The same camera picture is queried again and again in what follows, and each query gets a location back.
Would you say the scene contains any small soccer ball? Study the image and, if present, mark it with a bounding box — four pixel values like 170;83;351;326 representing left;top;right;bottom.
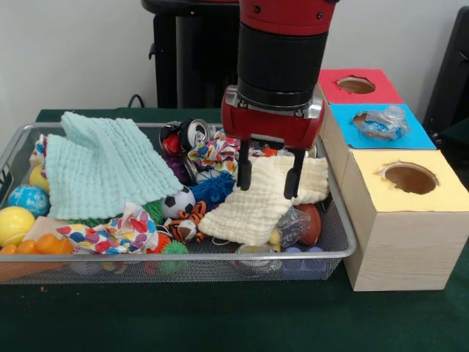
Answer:
160;185;197;220

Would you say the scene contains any cream waffle cloth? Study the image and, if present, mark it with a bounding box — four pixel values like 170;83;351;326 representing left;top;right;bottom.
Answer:
197;155;330;246

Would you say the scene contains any yellow tennis ball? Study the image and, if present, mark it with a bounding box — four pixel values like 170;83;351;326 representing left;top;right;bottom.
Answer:
0;205;37;247

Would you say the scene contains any crumpled colourful spotted cloth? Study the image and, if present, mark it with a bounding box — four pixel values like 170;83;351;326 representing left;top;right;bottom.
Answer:
187;128;243;173

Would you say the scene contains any orange tiger plush toy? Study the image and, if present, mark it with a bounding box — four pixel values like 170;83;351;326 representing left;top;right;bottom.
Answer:
163;200;210;243

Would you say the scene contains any dark green table cloth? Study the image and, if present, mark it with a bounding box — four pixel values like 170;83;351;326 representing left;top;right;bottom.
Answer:
0;108;469;352

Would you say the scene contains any silver wire mesh bin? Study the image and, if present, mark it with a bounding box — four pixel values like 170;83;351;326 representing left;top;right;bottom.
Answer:
0;122;359;285

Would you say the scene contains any crushed clear plastic bottle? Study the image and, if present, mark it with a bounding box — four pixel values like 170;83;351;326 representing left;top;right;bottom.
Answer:
353;105;410;141

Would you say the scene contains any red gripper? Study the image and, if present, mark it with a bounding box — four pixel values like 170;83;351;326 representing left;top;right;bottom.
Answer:
221;102;326;201

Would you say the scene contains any mint green waffle cloth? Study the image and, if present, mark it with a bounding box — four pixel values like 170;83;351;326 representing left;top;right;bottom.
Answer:
46;111;185;220

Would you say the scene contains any blue globe ball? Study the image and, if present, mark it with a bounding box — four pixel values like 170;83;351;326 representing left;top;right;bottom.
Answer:
8;184;51;218

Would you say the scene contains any brown toy football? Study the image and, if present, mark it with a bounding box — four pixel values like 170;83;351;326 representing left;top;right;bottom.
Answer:
295;203;323;246

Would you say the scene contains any wooden box with three holes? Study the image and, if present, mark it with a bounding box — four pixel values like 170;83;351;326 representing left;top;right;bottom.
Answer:
315;67;469;293

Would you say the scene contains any orange plastic toy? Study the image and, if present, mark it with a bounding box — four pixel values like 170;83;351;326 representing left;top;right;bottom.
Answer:
0;233;74;254

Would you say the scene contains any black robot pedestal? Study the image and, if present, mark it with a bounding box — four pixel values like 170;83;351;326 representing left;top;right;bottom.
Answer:
141;0;243;109

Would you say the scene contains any large colourful spotted cloth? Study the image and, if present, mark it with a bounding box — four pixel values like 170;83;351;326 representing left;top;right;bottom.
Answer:
56;202;159;256

